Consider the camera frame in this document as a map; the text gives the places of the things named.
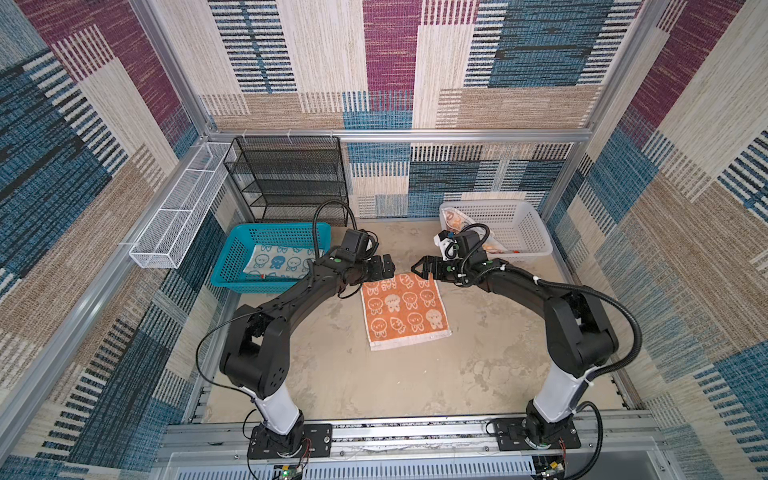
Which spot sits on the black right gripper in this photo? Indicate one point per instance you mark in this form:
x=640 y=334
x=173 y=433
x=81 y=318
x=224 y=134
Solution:
x=436 y=270

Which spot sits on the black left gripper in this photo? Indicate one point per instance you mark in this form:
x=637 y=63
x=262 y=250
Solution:
x=377 y=274

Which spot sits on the orange and cream towel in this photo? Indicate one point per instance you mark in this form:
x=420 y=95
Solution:
x=402 y=311

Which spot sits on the blue and cream towel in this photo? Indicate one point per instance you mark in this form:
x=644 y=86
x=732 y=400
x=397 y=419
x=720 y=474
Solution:
x=271 y=262

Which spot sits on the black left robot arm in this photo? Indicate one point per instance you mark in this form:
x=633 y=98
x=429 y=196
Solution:
x=256 y=353

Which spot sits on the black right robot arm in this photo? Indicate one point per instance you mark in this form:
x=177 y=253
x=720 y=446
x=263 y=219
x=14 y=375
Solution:
x=578 y=334

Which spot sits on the white plastic laundry basket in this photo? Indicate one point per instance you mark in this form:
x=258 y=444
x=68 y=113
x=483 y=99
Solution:
x=516 y=225

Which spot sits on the teal plastic basket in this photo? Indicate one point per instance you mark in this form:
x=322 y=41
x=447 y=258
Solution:
x=228 y=271

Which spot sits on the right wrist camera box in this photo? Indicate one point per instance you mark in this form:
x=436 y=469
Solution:
x=447 y=244

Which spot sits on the black wire shelf rack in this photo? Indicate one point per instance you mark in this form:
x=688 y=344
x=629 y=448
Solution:
x=284 y=179

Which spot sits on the white wire mesh tray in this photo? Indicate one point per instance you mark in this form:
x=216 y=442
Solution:
x=166 y=239

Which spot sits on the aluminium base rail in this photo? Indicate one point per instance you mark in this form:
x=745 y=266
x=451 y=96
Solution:
x=624 y=444

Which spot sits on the aluminium frame post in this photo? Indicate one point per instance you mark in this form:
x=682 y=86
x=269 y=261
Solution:
x=632 y=45

